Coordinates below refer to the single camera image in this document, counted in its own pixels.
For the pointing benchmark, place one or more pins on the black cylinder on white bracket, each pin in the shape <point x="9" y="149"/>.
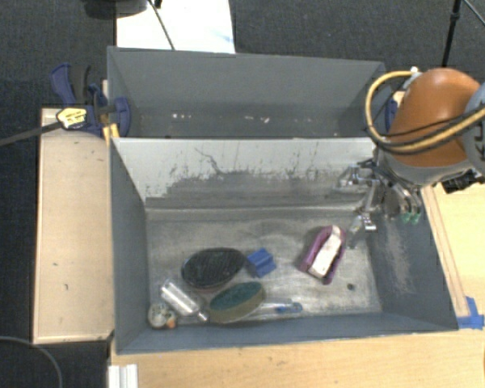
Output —
<point x="460" y="182"/>

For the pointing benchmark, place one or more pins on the blue block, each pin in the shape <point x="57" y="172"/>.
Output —
<point x="261" y="262"/>

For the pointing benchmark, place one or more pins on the green oval sponge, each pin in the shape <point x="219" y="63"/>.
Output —
<point x="236" y="301"/>

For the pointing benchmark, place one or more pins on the grey metal bin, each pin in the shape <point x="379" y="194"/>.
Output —
<point x="234" y="184"/>

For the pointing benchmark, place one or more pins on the black oval brush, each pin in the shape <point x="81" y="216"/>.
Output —
<point x="212" y="267"/>

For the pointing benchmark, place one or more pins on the pale wood board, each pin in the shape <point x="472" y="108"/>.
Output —
<point x="72" y="233"/>

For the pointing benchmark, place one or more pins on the small pale round toy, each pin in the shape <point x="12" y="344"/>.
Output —
<point x="161" y="316"/>

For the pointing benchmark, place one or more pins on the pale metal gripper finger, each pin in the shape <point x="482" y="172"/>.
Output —
<point x="348" y="179"/>
<point x="366" y="221"/>

